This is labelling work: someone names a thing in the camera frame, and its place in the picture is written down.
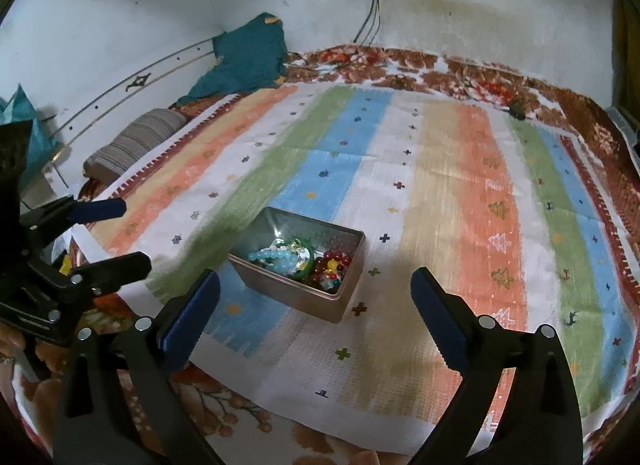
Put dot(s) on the grey striped pillow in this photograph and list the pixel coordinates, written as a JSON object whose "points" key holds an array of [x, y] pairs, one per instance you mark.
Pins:
{"points": [[138, 139]]}

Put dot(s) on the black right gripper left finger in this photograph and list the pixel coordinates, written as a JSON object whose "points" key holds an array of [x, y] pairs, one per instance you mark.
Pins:
{"points": [[94, 424]]}

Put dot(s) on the green jade bangle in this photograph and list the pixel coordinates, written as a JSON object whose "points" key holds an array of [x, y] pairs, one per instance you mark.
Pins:
{"points": [[298, 257]]}

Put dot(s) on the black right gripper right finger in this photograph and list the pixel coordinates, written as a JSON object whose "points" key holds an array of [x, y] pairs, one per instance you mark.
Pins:
{"points": [[540, 423]]}

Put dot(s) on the striped colourful woven mat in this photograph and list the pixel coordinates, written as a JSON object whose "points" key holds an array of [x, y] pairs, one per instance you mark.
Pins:
{"points": [[400, 219]]}

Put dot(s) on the metal tin box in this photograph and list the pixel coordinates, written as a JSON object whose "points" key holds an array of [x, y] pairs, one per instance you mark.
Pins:
{"points": [[326, 290]]}

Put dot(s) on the dark keyring on bedsheet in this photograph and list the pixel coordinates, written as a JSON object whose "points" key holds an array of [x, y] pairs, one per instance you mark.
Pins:
{"points": [[400, 82]]}

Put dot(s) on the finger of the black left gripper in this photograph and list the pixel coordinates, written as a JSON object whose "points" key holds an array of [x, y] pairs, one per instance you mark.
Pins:
{"points": [[108, 276]]}

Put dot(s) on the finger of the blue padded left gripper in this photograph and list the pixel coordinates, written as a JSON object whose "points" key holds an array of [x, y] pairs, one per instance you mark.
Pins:
{"points": [[97, 210]]}

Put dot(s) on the small dark object on bed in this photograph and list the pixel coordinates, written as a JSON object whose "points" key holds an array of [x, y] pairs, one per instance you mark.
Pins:
{"points": [[517, 108]]}

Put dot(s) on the pastel bead jewelry pile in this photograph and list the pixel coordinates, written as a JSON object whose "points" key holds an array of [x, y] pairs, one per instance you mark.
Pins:
{"points": [[276, 253]]}

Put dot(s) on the teal cloth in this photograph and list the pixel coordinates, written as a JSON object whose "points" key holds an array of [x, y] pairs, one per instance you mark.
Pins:
{"points": [[249, 58]]}

